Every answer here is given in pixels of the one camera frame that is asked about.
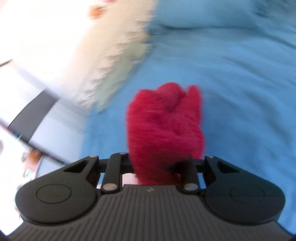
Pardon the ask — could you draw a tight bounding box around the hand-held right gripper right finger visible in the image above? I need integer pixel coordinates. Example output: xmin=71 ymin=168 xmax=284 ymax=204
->
xmin=169 ymin=155 xmax=240 ymax=193

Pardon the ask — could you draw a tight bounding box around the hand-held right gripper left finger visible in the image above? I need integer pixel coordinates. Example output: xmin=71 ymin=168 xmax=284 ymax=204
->
xmin=62 ymin=152 xmax=135 ymax=194

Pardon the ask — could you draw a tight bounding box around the red and white knit sweater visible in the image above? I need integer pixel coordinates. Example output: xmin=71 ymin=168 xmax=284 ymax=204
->
xmin=122 ymin=83 xmax=205 ymax=186

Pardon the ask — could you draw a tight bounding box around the white and dark wardrobe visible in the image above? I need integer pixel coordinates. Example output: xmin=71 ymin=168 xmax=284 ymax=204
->
xmin=0 ymin=65 xmax=88 ymax=163

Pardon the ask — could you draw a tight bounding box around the blue bed sheet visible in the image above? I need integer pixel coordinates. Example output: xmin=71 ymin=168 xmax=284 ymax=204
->
xmin=80 ymin=0 xmax=296 ymax=232

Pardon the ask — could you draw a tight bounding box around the cream quilted headboard cover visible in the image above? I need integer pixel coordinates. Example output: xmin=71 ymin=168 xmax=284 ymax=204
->
xmin=58 ymin=0 xmax=160 ymax=114

